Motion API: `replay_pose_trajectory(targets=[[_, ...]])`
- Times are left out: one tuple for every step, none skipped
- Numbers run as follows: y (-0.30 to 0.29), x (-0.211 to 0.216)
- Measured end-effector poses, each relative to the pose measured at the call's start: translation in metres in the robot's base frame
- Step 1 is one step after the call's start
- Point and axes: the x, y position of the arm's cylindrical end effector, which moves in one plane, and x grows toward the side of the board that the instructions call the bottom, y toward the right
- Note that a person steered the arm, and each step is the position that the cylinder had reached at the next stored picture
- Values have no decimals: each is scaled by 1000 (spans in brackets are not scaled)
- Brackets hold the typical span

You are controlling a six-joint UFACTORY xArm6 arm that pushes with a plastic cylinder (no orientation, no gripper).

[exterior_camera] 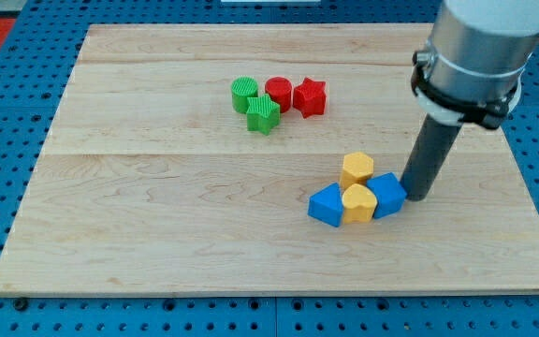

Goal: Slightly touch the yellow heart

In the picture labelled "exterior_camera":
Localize blue cube block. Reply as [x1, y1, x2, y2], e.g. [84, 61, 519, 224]
[366, 172, 407, 219]

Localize red star block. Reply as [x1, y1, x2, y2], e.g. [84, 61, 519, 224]
[292, 78, 327, 119]

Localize green cylinder block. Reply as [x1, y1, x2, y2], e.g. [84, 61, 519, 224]
[230, 77, 258, 113]

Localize blue triangular block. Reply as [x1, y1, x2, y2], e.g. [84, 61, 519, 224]
[307, 183, 343, 227]

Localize black clamp ring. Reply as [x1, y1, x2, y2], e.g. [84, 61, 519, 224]
[410, 48, 521, 131]

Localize green star block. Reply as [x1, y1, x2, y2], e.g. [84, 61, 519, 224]
[246, 94, 281, 136]

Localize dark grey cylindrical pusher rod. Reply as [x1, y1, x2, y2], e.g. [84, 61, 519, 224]
[401, 115, 461, 201]

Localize yellow hexagon block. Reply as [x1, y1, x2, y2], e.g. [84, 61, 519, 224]
[339, 152, 374, 190]

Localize red cylinder block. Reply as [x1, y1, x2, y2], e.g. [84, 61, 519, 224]
[264, 77, 293, 113]

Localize yellow heart block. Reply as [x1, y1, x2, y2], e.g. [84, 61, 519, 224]
[342, 183, 378, 224]

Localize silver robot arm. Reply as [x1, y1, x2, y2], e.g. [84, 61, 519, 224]
[425, 0, 539, 103]

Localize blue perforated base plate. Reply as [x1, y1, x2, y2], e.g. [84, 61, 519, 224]
[0, 1, 539, 336]

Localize light wooden board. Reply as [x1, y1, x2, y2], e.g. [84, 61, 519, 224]
[0, 23, 539, 298]

